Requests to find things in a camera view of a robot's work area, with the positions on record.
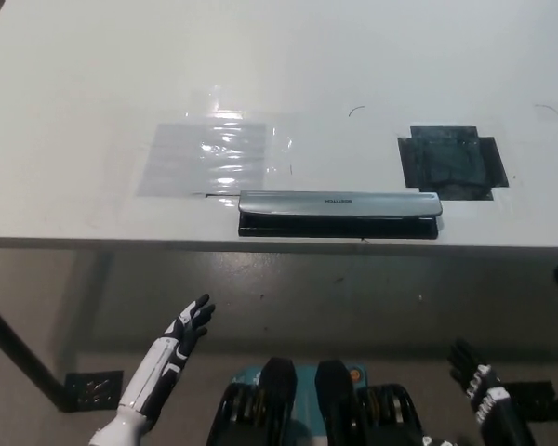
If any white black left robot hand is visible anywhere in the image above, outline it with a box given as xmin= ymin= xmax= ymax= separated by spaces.
xmin=117 ymin=293 xmax=217 ymax=420

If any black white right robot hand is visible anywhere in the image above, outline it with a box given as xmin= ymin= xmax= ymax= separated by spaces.
xmin=446 ymin=338 xmax=538 ymax=446

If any black teal robot body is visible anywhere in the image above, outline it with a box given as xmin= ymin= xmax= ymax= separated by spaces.
xmin=207 ymin=356 xmax=432 ymax=446

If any black table foot plate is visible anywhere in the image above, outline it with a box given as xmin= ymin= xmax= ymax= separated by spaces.
xmin=504 ymin=379 xmax=555 ymax=413
xmin=63 ymin=369 xmax=125 ymax=413

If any clear plastic sheet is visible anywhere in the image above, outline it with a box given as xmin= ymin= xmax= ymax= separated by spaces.
xmin=134 ymin=109 xmax=303 ymax=199

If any black tape patch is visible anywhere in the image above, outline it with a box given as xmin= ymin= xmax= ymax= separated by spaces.
xmin=396 ymin=125 xmax=511 ymax=202

